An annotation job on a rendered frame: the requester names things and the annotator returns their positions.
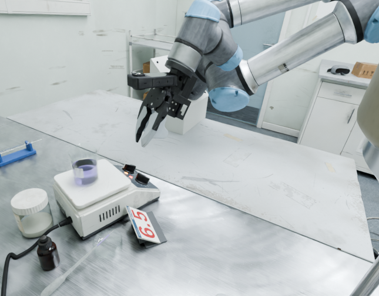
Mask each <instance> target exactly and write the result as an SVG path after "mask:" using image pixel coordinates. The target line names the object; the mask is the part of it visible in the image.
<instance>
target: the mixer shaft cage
mask: <svg viewBox="0 0 379 296"><path fill-rule="evenodd" d="M378 286H379V256H378V257H377V259H376V260H375V261H374V263H373V264H372V266H371V267H370V268H369V270H368V271H367V272H366V274H365V275H364V276H363V278H362V279H361V281H360V282H359V283H358V284H357V286H356V287H355V289H354V290H353V291H352V293H351V294H350V295H349V296H371V294H372V293H373V292H374V291H375V290H376V288H377V287H378Z"/></svg>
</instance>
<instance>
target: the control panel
mask: <svg viewBox="0 0 379 296"><path fill-rule="evenodd" d="M113 165H114V166H115V167H116V168H117V169H118V170H119V171H120V172H122V173H123V174H124V175H125V176H126V177H127V178H128V179H130V180H131V183H133V184H134V185H135V186H136V187H138V188H147V189H159V188H157V187H156V186H155V185H154V184H152V183H151V182H150V181H149V182H148V184H147V185H142V184H140V183H138V182H137V181H136V180H135V178H136V176H137V174H138V172H137V171H136V170H135V171H134V174H130V173H127V174H126V173H125V171H123V170H122V168H123V166H120V165H115V164H113ZM130 176H132V178H131V177H130Z"/></svg>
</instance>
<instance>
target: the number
mask: <svg viewBox="0 0 379 296"><path fill-rule="evenodd" d="M130 210H131V212H132V215H133V218H134V219H135V222H136V225H137V227H138V229H139V232H140V235H141V236H142V237H144V238H149V239H151V240H156V241H157V238H156V236H155V234H154V232H153V230H152V228H151V225H150V223H149V221H148V219H147V217H146V214H145V213H144V212H141V211H139V210H135V209H133V208H130Z"/></svg>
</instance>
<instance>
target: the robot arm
mask: <svg viewBox="0 0 379 296"><path fill-rule="evenodd" d="M318 1H322V2H324V3H329V2H333V1H338V2H337V3H336V5H335V8H334V10H333V11H332V12H331V13H330V14H328V15H326V16H324V17H322V18H321V19H319V20H317V21H315V22H314V23H312V24H310V25H309V26H307V27H305V28H303V29H301V30H300V31H298V32H296V33H294V34H292V35H291V36H289V37H288V38H286V39H284V40H282V41H280V42H279V43H277V44H275V45H273V46H272V47H270V48H268V49H266V50H265V51H263V52H261V53H259V54H258V55H256V56H254V57H252V58H250V59H249V60H243V52H242V50H241V48H240V47H239V45H238V44H237V43H235V41H234V40H233V37H232V33H231V31H230V29H231V28H234V27H237V26H240V25H244V24H247V23H250V22H254V21H257V20H259V19H263V18H266V17H270V16H273V15H277V14H280V13H282V12H286V11H289V10H292V9H296V8H299V7H302V6H305V5H309V4H313V3H315V2H318ZM363 40H365V41H366V42H368V43H379V0H224V1H221V0H195V1H193V3H192V4H191V6H190V8H189V10H188V12H187V14H186V15H185V18H184V21H183V23H182V25H181V27H180V29H179V32H178V34H177V37H176V39H175V41H174V43H173V46H172V48H171V50H170V52H169V54H168V57H167V59H168V60H167V61H166V63H165V66H166V67H167V68H168V69H170V72H160V73H132V74H128V75H127V79H128V86H130V87H132V88H133V89H135V90H143V89H148V88H151V89H150V91H149V92H148V93H147V95H146V97H145V99H144V100H143V102H142V104H141V107H140V110H139V114H138V117H137V123H136V131H135V142H137V143H138V142H139V140H140V138H141V143H142V147H145V146H146V145H147V144H148V143H149V142H150V141H151V139H164V138H166V137H167V136H168V131H167V129H166V128H165V122H166V116H167V115H169V116H171V117H174V118H175V117H176V118H178V119H181V120H183V119H184V117H185V114H186V112H187V110H188V108H189V106H190V104H191V101H189V100H188V99H190V100H198V98H200V97H201V96H202V95H203V94H204V92H205V91H206V89H207V88H208V91H209V98H210V100H211V103H212V105H213V107H214V108H215V109H217V110H219V111H222V112H234V111H237V110H240V109H242V108H244V107H245V106H246V105H247V104H248V103H249V99H250V97H249V96H251V95H253V94H255V93H256V92H257V90H258V87H259V86H260V85H262V84H264V83H266V82H268V81H270V80H272V79H274V78H276V77H278V76H280V75H282V74H284V73H286V72H288V71H290V70H292V69H294V68H296V67H298V66H300V65H302V64H304V63H306V62H308V61H310V60H312V59H314V58H316V57H318V56H320V55H322V54H324V53H326V52H328V51H330V50H332V49H334V48H336V47H338V46H340V45H342V44H344V43H349V44H352V45H355V44H357V43H359V42H361V41H363ZM183 105H186V106H187V108H186V110H185V112H184V115H181V114H182V112H181V109H182V107H183ZM152 108H154V109H152ZM142 132H144V134H143V136H142ZM141 136H142V137H141Z"/></svg>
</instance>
